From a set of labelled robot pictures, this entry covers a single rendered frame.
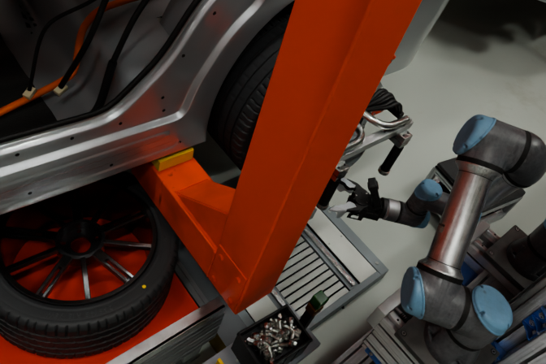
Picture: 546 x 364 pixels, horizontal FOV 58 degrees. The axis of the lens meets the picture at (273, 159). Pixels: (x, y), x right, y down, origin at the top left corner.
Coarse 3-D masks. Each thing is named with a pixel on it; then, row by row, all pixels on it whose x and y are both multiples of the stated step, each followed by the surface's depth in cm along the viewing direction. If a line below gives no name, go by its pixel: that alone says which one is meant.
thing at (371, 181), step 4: (368, 180) 159; (372, 180) 158; (376, 180) 158; (368, 184) 158; (372, 184) 157; (376, 184) 157; (368, 188) 158; (372, 188) 157; (376, 188) 157; (372, 192) 158; (376, 192) 158; (372, 196) 159; (376, 196) 159; (372, 200) 161; (376, 200) 160; (380, 200) 164; (376, 204) 162; (380, 204) 162
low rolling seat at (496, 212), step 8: (448, 160) 269; (432, 168) 270; (440, 168) 265; (448, 168) 264; (456, 168) 266; (432, 176) 271; (440, 176) 266; (448, 176) 262; (456, 176) 261; (440, 184) 288; (448, 184) 262; (448, 192) 287; (520, 192) 266; (504, 200) 258; (512, 200) 265; (488, 208) 252; (496, 208) 259; (504, 208) 279; (512, 208) 278; (440, 216) 272; (488, 216) 274; (496, 216) 276; (504, 216) 283
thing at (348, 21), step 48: (336, 0) 84; (384, 0) 80; (288, 48) 97; (336, 48) 87; (384, 48) 93; (288, 96) 102; (336, 96) 94; (288, 144) 107; (336, 144) 111; (240, 192) 129; (288, 192) 113; (240, 240) 138; (288, 240) 138; (240, 288) 147
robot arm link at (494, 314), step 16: (480, 288) 122; (480, 304) 118; (496, 304) 120; (464, 320) 119; (480, 320) 118; (496, 320) 117; (512, 320) 120; (464, 336) 123; (480, 336) 120; (496, 336) 120
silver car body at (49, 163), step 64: (0, 0) 176; (64, 0) 169; (128, 0) 167; (192, 0) 158; (256, 0) 143; (448, 0) 224; (0, 64) 167; (64, 64) 174; (128, 64) 153; (192, 64) 145; (0, 128) 149; (64, 128) 134; (128, 128) 147; (192, 128) 163; (0, 192) 128; (64, 192) 145
